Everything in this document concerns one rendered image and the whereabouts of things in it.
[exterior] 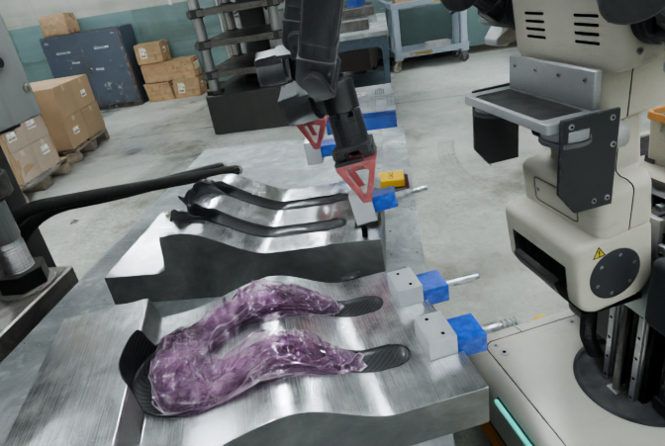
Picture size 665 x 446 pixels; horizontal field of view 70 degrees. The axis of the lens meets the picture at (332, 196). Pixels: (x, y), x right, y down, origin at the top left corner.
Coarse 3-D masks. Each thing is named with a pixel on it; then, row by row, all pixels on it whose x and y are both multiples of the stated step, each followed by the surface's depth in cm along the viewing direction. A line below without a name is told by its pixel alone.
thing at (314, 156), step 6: (306, 138) 110; (306, 144) 107; (324, 144) 108; (330, 144) 107; (306, 150) 108; (312, 150) 108; (318, 150) 108; (324, 150) 108; (330, 150) 108; (306, 156) 109; (312, 156) 108; (318, 156) 108; (324, 156) 109; (312, 162) 109; (318, 162) 109
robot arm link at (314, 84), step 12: (336, 60) 77; (312, 72) 70; (336, 72) 75; (288, 84) 80; (312, 84) 71; (324, 84) 71; (336, 84) 74; (288, 96) 78; (300, 96) 76; (312, 96) 73; (324, 96) 73; (288, 108) 80; (300, 108) 79; (312, 108) 78; (288, 120) 81; (300, 120) 81; (312, 120) 81
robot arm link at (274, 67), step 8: (296, 32) 93; (288, 40) 94; (296, 40) 94; (272, 48) 101; (280, 48) 100; (296, 48) 95; (256, 56) 100; (264, 56) 99; (272, 56) 99; (280, 56) 98; (288, 56) 98; (296, 56) 97; (256, 64) 100; (264, 64) 100; (272, 64) 100; (280, 64) 100; (256, 72) 100; (264, 72) 100; (272, 72) 100; (280, 72) 100; (264, 80) 101; (272, 80) 101; (280, 80) 101
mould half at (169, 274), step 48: (288, 192) 102; (336, 192) 97; (144, 240) 97; (192, 240) 81; (240, 240) 83; (288, 240) 83; (336, 240) 79; (384, 240) 89; (144, 288) 86; (192, 288) 85
